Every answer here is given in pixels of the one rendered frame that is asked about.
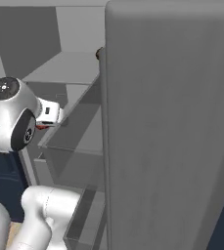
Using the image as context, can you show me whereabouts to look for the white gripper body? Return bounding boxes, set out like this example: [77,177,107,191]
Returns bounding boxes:
[58,106,66,125]

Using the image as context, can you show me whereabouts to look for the clear glass fridge shelf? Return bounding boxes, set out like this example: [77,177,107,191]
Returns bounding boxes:
[37,75,106,156]

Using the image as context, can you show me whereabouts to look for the grey fridge shelf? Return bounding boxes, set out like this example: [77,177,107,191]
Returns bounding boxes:
[21,51,102,86]

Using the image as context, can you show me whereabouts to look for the grey fridge drawer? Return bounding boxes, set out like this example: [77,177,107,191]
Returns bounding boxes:
[33,151,106,193]
[62,185,109,250]

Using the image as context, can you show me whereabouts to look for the grey fridge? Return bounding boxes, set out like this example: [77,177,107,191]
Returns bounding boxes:
[0,0,110,250]

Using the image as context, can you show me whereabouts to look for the grey fridge door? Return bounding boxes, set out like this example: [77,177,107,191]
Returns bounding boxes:
[98,0,224,250]

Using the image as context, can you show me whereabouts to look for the red apple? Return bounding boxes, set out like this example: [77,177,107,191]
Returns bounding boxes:
[34,123,51,131]

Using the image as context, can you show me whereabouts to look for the small dark brown item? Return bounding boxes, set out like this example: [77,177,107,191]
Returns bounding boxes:
[95,46,105,62]

